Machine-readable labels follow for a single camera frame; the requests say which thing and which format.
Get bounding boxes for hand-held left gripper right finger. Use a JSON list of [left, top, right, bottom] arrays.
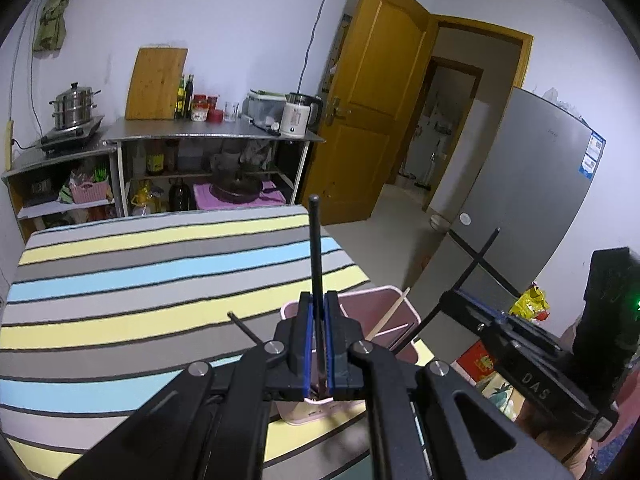
[[323, 291, 576, 480]]

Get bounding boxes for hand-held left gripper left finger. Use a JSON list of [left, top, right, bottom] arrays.
[[60, 291, 315, 480]]

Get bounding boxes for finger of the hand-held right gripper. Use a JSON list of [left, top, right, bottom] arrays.
[[439, 291, 488, 333], [457, 287, 563, 351]]

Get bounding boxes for black chopstick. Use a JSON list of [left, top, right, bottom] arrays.
[[227, 311, 264, 348], [309, 195, 327, 321], [391, 227, 502, 356]]

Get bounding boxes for pink plastic utensil basket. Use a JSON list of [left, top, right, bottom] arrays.
[[279, 285, 422, 427]]

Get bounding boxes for light wooden chopstick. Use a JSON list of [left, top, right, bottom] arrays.
[[366, 286, 412, 339]]

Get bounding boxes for person's right hand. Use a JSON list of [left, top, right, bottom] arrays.
[[517, 405, 596, 467]]

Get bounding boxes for yellow snack packet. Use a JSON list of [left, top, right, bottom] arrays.
[[509, 285, 551, 322]]

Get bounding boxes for cartoon printed box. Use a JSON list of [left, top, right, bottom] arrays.
[[475, 370, 526, 423]]

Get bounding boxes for red printed box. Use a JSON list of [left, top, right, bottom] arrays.
[[452, 342, 501, 386]]

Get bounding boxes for grey refrigerator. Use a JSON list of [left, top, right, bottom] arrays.
[[400, 86, 609, 361]]

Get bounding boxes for black wok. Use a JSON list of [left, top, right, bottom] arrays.
[[209, 172, 265, 204]]

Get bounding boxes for purple mat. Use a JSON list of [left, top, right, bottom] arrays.
[[192, 180, 287, 211]]

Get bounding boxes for striped tablecloth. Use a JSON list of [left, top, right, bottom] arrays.
[[0, 204, 436, 480]]

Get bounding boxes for dark glass bottle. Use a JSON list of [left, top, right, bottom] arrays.
[[169, 177, 197, 212]]

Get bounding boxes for yellow oil jug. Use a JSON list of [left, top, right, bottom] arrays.
[[130, 180, 166, 217]]

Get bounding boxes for yellow wooden door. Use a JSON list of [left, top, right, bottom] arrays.
[[302, 0, 432, 226]]

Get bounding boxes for white electric kettle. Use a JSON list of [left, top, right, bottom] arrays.
[[278, 92, 323, 139]]

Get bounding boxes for tall metal kitchen table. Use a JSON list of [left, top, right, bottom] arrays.
[[101, 116, 326, 218]]

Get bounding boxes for yellow labelled bottle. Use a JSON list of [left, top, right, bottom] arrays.
[[145, 141, 166, 176]]

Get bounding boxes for clear plastic storage container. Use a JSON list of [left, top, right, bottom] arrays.
[[242, 89, 288, 123]]

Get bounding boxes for small pink storage basket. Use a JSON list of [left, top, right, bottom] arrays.
[[70, 180, 111, 205]]

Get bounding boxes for wooden cutting board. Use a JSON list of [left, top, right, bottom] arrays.
[[124, 47, 189, 121]]

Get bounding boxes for low metal kitchen shelf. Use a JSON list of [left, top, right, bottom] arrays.
[[1, 141, 121, 243]]

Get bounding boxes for black induction cooker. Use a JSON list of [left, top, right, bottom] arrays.
[[34, 115, 106, 156]]

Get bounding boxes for steel steamer pot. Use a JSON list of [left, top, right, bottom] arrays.
[[49, 81, 101, 131]]

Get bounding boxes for green hanging cloth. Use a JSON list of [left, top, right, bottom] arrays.
[[32, 0, 82, 52]]

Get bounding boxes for metal door handle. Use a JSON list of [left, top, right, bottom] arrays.
[[324, 97, 346, 127]]

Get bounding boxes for wooden door frame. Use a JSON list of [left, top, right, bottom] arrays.
[[421, 12, 535, 212]]

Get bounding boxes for black wall cable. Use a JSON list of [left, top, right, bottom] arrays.
[[298, 0, 341, 95]]

